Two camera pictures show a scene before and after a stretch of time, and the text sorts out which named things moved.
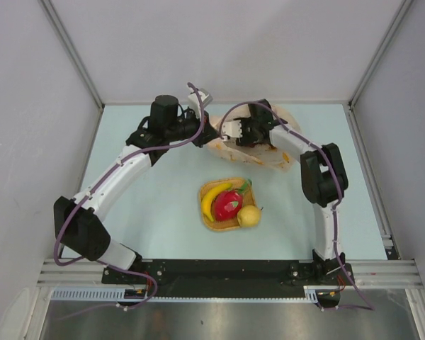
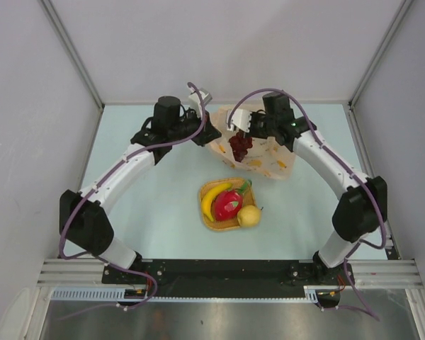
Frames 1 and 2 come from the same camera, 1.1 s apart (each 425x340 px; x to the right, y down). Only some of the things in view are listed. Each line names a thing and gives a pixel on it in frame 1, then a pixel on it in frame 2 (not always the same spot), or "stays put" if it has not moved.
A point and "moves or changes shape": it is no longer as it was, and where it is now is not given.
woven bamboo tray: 248,199 stays put
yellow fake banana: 209,198 stays put
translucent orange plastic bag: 268,156 moves or changes shape
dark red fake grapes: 253,144 -> 240,144
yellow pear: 249,216 stays put
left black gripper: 207,133 stays put
